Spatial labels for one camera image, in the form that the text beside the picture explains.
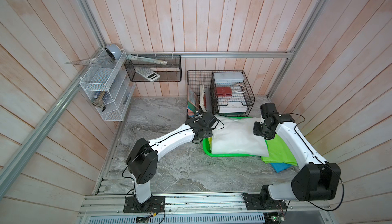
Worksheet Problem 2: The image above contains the green plastic perforated basket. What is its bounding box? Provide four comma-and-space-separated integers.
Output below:
202, 116, 261, 158

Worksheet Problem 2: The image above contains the light green raincoat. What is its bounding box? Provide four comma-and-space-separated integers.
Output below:
261, 135, 298, 166

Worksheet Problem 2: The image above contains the white raincoat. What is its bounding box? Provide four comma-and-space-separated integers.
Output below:
210, 115, 270, 158

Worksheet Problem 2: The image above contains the blue raincoat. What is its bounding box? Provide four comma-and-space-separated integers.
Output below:
270, 163, 292, 173

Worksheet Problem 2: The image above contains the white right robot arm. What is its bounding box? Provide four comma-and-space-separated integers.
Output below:
242, 103, 343, 210

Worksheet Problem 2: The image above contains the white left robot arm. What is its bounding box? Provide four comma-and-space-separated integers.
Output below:
124, 112, 224, 213

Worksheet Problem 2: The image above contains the red wallet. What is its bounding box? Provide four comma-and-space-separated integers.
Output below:
215, 86, 232, 96

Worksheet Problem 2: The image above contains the white plastic pencil case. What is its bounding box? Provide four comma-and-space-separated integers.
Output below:
213, 72, 244, 83

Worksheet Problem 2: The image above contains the white calculator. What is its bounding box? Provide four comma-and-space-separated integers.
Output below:
135, 69, 160, 82

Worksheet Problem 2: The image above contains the grey tape roll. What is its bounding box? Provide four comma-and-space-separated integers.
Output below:
105, 44, 122, 61

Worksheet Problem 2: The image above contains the clear plastic triangle ruler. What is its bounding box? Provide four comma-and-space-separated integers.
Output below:
66, 55, 117, 69

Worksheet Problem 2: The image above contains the black wire desk organizer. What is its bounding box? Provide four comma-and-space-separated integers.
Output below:
186, 70, 255, 117

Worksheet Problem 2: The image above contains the black wire wall basket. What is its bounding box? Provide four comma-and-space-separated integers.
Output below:
125, 54, 182, 82

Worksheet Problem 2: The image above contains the white wire mesh shelf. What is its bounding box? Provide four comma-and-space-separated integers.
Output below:
80, 49, 135, 122

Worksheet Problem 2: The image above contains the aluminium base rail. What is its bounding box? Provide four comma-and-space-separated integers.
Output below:
76, 192, 337, 224

